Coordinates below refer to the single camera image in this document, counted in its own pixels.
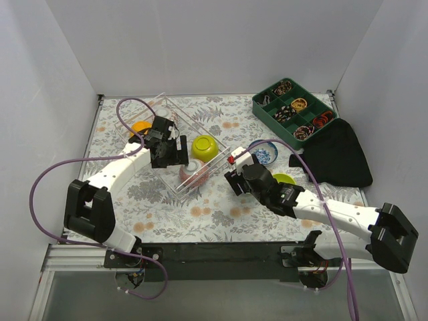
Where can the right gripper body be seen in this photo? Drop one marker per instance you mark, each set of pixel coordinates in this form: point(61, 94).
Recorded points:
point(236, 182)

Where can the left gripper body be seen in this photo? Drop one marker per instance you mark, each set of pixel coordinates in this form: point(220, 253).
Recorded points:
point(176, 158)

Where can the white wire dish rack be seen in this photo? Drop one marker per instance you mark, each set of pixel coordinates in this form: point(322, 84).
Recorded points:
point(163, 185)

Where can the lime green bowl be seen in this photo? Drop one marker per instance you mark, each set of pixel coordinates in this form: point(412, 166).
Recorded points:
point(284, 178)
point(204, 148)

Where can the blue floral white bowl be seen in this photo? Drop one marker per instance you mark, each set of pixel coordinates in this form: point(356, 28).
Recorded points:
point(266, 152)

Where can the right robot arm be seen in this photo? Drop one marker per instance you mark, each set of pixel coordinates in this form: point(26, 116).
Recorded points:
point(383, 235)

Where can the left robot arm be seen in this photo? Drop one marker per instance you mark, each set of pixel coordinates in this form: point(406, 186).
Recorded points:
point(89, 204)

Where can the pink speckled bowl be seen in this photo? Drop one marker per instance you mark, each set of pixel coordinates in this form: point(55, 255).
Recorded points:
point(194, 174)

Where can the orange bowl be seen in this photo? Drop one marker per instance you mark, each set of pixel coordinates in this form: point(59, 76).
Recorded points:
point(141, 127)

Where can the red diamond patterned bowl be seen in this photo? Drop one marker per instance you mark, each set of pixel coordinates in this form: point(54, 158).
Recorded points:
point(166, 112)

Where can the dark patterned scrunchie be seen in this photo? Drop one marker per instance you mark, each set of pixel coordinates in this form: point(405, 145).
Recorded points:
point(303, 132)

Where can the black floral scrunchie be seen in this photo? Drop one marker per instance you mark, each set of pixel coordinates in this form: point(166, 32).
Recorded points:
point(284, 113)

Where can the green compartment tray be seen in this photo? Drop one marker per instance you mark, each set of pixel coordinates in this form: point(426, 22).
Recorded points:
point(266, 104)

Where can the yellow patterned scrunchie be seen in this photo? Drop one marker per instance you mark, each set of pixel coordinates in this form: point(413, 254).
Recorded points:
point(299, 104)

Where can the orange black scrunchie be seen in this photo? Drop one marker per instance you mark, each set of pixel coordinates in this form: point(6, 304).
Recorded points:
point(322, 119)

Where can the black cloth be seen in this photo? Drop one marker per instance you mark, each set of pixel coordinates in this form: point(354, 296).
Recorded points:
point(334, 156)

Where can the brown patterned scrunchie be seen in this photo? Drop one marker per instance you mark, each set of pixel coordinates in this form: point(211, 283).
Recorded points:
point(282, 87)

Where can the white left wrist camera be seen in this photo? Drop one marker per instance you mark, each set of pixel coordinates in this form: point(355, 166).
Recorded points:
point(174, 132)

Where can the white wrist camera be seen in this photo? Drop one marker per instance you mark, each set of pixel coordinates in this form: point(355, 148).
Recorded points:
point(239, 158)
point(174, 132)

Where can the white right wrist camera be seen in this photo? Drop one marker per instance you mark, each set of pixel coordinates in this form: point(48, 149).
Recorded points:
point(239, 158)

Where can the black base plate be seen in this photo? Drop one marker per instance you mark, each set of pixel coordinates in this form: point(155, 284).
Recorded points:
point(273, 260)

